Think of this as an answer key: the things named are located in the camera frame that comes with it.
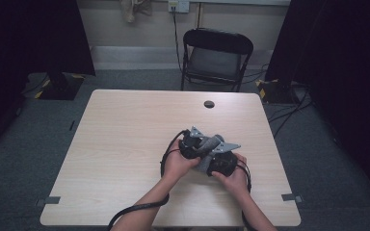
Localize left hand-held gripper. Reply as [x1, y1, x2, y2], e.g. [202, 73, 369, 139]
[178, 125, 207, 160]

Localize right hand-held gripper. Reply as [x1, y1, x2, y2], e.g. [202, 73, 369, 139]
[206, 141, 241, 178]

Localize grey towel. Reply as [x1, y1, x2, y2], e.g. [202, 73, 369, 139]
[195, 134, 225, 174]

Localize person's right hand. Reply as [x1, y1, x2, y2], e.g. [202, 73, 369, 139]
[211, 153, 251, 196]

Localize person's left hand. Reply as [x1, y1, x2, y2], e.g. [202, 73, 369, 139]
[161, 138, 202, 187]

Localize grey tape strip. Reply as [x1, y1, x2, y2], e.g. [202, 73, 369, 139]
[281, 192, 304, 204]
[35, 195, 62, 207]

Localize black stand base yellow tape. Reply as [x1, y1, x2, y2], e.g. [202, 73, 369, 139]
[22, 71, 86, 101]
[254, 78, 301, 105]

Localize black folding chair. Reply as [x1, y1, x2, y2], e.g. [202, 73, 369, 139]
[180, 27, 254, 93]

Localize beige hanging cloth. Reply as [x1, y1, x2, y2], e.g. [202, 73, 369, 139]
[119, 0, 153, 23]

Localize black curtain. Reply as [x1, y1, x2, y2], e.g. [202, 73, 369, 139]
[0, 0, 96, 162]
[264, 0, 370, 206]

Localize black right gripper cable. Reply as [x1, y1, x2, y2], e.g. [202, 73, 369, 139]
[235, 158, 254, 231]

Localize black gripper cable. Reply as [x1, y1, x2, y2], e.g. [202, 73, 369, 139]
[235, 158, 254, 231]
[106, 129, 189, 231]

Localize black floor cables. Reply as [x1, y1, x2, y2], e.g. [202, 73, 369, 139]
[242, 62, 314, 140]

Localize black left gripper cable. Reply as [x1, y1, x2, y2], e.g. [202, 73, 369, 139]
[106, 129, 189, 231]

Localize black power cable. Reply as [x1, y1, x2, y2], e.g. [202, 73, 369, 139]
[172, 6, 185, 74]

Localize white wall socket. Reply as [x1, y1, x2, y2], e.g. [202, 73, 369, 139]
[168, 0, 191, 13]

